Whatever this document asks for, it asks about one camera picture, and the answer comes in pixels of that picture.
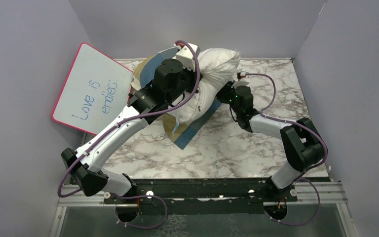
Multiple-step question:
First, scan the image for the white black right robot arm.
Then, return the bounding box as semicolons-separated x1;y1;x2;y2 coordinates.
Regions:
217;81;328;201

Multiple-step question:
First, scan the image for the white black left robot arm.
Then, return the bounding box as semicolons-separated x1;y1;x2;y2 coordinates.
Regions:
57;58;202;203

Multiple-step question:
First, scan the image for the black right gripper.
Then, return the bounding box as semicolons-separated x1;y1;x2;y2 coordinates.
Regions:
215;80;241;116

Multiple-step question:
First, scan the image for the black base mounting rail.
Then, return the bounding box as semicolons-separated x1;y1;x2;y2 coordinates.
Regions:
104;178;297;215

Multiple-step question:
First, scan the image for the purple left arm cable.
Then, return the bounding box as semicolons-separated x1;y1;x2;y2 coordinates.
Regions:
57;39;202;229

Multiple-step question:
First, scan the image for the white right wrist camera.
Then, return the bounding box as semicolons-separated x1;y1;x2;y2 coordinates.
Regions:
231;80;249;88

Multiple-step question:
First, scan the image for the blue beige checked pillowcase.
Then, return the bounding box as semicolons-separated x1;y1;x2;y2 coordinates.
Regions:
130;47;224;151

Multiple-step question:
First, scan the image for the aluminium frame rail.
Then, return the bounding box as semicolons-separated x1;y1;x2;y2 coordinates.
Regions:
50;182;358;237

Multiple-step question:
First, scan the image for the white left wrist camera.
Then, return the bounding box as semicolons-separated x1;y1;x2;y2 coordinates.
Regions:
172;43;200;72

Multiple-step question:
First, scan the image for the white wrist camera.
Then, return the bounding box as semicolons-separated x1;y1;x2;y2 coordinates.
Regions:
172;43;200;72
231;80;249;88

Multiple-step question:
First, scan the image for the pink framed whiteboard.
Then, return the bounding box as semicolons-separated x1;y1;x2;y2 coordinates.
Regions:
52;43;133;135

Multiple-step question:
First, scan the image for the white pillow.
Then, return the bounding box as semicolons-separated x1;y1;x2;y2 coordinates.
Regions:
168;48;241;124

